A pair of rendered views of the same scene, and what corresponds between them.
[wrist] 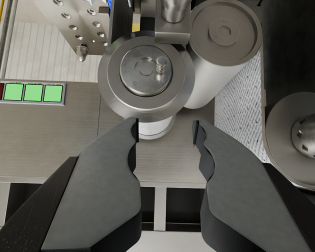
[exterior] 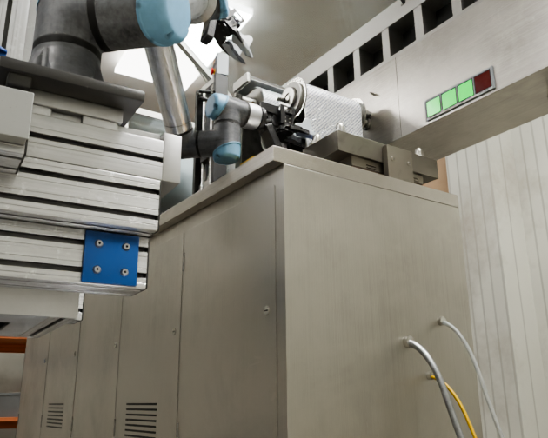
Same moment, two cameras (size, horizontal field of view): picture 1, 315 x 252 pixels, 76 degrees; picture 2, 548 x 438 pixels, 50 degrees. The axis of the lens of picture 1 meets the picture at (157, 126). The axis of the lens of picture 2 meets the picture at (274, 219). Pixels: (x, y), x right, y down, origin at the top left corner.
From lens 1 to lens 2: 1.89 m
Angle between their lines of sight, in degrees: 60
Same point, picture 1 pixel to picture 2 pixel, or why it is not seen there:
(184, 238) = (343, 54)
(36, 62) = not seen: outside the picture
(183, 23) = not seen: hidden behind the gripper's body
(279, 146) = (259, 97)
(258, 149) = (267, 95)
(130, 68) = (290, 95)
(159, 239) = (355, 44)
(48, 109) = (436, 90)
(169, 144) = not seen: hidden behind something
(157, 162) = (359, 94)
